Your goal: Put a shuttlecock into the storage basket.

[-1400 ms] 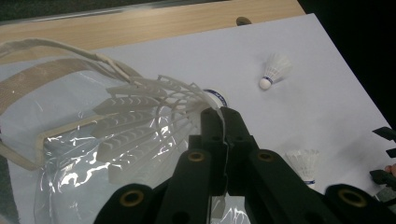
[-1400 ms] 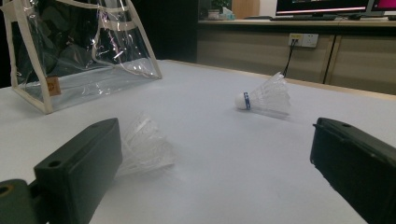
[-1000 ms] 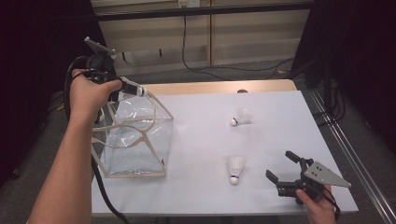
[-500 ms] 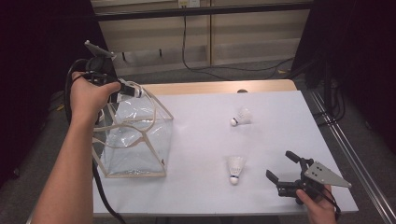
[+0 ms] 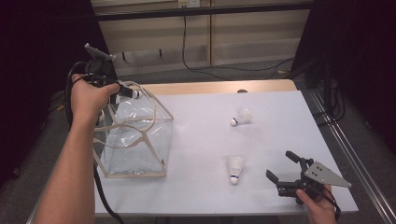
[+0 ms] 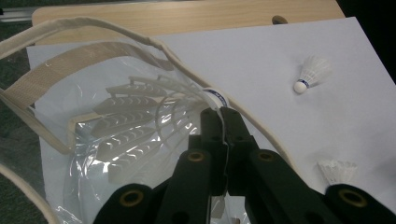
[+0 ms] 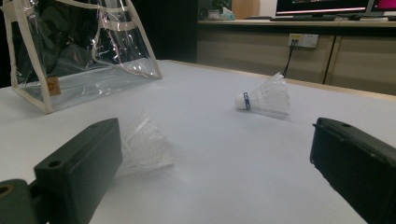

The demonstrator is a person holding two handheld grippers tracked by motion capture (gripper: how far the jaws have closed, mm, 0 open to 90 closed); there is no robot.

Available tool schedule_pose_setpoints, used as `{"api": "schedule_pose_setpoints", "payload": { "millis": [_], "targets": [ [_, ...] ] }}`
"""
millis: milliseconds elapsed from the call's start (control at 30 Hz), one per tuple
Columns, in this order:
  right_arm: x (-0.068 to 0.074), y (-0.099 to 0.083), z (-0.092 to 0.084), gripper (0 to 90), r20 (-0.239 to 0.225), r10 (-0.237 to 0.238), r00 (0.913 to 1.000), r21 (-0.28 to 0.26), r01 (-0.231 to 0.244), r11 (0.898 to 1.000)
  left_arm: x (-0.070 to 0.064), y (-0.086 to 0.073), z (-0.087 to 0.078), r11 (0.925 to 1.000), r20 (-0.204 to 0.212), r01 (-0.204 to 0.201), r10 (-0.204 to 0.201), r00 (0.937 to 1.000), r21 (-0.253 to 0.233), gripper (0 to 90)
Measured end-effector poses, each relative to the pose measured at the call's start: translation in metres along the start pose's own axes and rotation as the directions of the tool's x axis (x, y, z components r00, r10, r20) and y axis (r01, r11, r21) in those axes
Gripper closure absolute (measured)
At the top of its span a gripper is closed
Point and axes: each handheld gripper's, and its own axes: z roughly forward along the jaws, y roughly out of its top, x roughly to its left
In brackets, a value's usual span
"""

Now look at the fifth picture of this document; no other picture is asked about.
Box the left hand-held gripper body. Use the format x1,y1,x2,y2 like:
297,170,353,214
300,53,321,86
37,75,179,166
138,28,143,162
83,42,122,88

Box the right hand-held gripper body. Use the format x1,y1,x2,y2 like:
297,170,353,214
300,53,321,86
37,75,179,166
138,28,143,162
276,158,353,200

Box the clear plastic bag beige trim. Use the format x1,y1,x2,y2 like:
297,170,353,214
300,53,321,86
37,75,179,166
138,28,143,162
92,80,175,179

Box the person's left hand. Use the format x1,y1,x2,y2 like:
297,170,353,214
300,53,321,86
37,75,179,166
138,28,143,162
70,74,120,129

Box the person's right hand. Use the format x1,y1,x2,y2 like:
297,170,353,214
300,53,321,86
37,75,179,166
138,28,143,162
295,185,339,224

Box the black curtain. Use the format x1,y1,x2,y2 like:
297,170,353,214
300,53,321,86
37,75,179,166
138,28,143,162
290,0,396,153
0,0,120,188

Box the black horizontal bar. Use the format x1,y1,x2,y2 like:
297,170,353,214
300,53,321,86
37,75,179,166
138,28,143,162
92,3,314,22

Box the light wooden cabinet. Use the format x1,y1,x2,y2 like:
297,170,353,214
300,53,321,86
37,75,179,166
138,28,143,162
92,0,312,77

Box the right hand-held gripper cable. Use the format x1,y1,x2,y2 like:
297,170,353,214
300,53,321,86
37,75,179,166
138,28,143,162
320,188,342,220

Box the black floor cables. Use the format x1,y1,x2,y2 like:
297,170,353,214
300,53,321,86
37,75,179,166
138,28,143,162
312,78,347,127

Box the black wall socket cable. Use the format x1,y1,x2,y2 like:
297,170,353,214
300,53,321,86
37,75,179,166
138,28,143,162
181,15,295,81

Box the white wall socket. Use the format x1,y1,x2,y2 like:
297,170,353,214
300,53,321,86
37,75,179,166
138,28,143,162
177,0,201,8

